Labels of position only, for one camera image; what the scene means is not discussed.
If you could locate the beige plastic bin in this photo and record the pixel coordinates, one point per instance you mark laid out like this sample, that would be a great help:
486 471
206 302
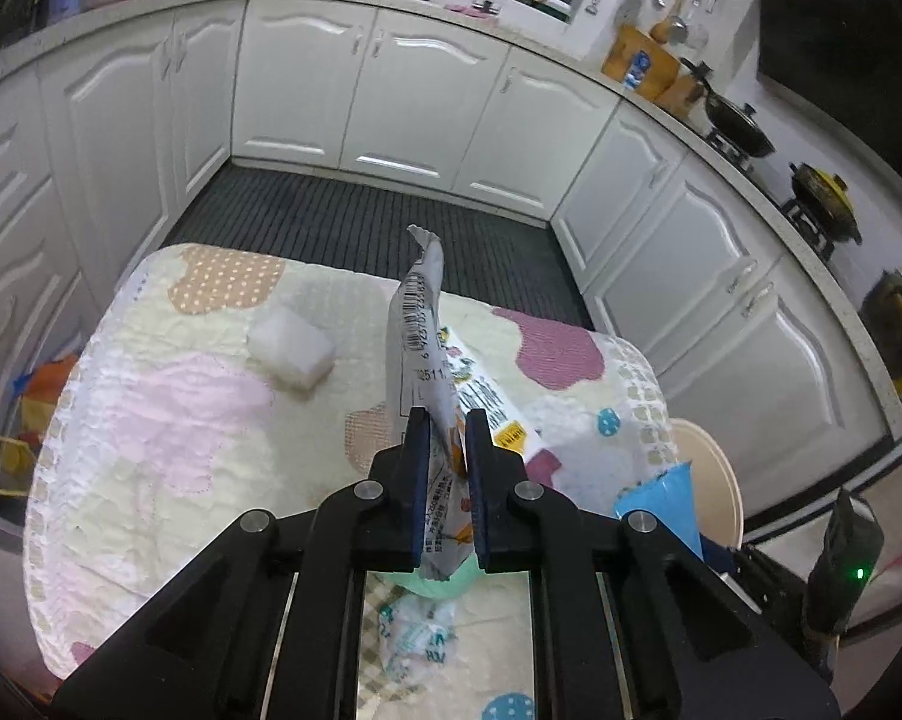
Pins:
709 480

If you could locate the black wok with lid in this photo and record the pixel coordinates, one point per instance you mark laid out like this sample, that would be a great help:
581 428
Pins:
736 124

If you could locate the wooden knife block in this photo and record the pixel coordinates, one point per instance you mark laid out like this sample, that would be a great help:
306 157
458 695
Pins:
683 94

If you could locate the wooden hanging spatula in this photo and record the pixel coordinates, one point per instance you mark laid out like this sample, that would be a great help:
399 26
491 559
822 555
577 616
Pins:
664 28

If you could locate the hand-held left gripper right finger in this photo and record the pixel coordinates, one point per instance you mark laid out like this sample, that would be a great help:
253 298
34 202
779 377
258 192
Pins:
475 480

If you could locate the yellow clay pot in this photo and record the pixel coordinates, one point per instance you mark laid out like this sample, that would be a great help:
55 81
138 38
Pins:
826 195

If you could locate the white barcode snack wrapper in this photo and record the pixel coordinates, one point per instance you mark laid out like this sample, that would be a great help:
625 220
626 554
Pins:
421 330

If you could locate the white foam block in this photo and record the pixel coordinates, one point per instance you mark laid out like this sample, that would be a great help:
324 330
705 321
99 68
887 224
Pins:
289 349

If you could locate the dark ribbed floor mat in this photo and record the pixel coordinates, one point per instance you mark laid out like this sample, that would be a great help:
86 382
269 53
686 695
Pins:
331 217

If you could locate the black range hood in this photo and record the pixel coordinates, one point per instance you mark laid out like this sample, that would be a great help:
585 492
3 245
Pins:
833 30

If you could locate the white kitchen base cabinets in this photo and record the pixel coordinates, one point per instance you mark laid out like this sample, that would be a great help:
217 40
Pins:
421 90

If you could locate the steel hanging strainer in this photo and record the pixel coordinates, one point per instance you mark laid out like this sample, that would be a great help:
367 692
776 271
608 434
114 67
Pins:
697 34

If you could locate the blue snack packet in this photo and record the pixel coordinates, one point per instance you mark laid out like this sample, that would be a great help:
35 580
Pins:
661 499

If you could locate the orange bag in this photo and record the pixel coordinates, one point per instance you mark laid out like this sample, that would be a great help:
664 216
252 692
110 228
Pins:
45 390

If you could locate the round white hanging disc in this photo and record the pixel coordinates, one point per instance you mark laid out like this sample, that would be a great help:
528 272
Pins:
628 11

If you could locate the patchwork printed tablecloth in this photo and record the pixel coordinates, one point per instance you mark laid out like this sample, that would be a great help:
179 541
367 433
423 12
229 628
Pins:
158 427

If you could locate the pink dish cloth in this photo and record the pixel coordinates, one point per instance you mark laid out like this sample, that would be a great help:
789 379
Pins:
473 9

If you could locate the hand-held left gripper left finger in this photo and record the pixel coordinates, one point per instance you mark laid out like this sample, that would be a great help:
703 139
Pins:
419 480

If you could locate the wooden cutting board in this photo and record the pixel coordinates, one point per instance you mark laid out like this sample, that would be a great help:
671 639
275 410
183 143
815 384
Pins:
631 60

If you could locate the crumpled clear printed wrapper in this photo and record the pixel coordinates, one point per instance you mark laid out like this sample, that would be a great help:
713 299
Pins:
413 637

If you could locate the mint green wrapper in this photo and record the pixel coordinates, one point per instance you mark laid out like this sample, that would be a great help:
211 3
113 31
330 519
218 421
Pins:
451 586

